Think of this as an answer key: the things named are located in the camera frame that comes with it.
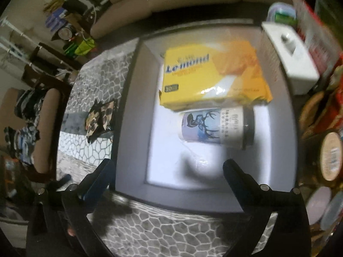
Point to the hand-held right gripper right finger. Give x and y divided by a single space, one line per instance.
237 182

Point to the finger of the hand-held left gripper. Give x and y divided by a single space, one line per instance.
63 179

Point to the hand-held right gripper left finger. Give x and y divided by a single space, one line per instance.
97 179

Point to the white can with deer print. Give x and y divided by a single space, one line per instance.
214 128

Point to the dark patterned snack packet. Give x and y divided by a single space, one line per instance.
100 117

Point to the black storage box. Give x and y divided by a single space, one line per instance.
128 99

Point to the yellow biscuit box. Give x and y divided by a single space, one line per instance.
193 80

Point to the clear container with green lid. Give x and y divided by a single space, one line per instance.
284 16

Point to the brown armchair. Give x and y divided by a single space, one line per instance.
49 128

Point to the pile of dark clothes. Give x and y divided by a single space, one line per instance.
24 139

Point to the grey patterned tablecloth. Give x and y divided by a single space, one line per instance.
160 227

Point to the round brown tin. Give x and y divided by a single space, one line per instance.
332 155

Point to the dark wooden stand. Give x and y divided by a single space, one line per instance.
48 77

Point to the white plastic box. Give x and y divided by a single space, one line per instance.
294 67

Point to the green bag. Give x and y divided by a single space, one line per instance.
84 46

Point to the round clock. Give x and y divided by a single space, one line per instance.
65 33

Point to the pile of snack containers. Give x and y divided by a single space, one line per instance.
321 45

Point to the stack of blue boxes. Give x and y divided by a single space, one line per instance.
56 18

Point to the white pole stand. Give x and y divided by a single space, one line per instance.
10 24

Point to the brown sofa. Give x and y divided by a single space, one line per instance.
128 13

